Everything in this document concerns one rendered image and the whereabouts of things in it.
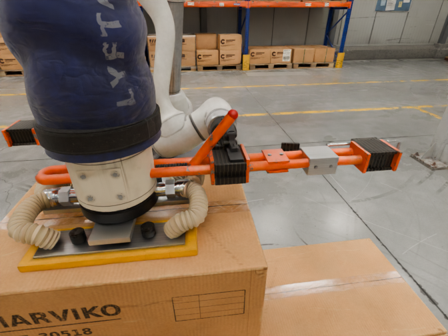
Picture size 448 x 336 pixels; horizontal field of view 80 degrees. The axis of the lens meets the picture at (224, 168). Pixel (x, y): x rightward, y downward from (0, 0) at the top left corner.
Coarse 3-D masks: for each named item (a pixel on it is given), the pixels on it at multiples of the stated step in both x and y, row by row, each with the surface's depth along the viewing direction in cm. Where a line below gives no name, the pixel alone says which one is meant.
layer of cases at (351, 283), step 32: (288, 256) 107; (320, 256) 107; (352, 256) 107; (384, 256) 107; (288, 288) 94; (320, 288) 94; (352, 288) 94; (384, 288) 94; (288, 320) 84; (320, 320) 84; (352, 320) 84; (384, 320) 84; (416, 320) 84
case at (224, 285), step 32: (32, 192) 74; (224, 192) 74; (0, 224) 63; (64, 224) 63; (224, 224) 62; (0, 256) 55; (192, 256) 54; (224, 256) 54; (256, 256) 54; (0, 288) 48; (32, 288) 48; (64, 288) 49; (96, 288) 49; (128, 288) 50; (160, 288) 51; (192, 288) 53; (224, 288) 54; (256, 288) 55; (0, 320) 51; (32, 320) 52; (64, 320) 53; (96, 320) 54; (128, 320) 55; (160, 320) 57; (192, 320) 58; (224, 320) 59; (256, 320) 61
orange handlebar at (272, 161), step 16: (160, 160) 61; (176, 160) 61; (208, 160) 62; (256, 160) 63; (272, 160) 59; (288, 160) 59; (304, 160) 60; (352, 160) 61; (48, 176) 55; (64, 176) 55; (160, 176) 57; (176, 176) 58
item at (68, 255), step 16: (144, 224) 56; (160, 224) 59; (64, 240) 55; (80, 240) 54; (144, 240) 55; (160, 240) 55; (176, 240) 55; (192, 240) 56; (32, 256) 52; (48, 256) 52; (64, 256) 52; (80, 256) 52; (96, 256) 52; (112, 256) 52; (128, 256) 52; (144, 256) 53; (160, 256) 53; (176, 256) 54
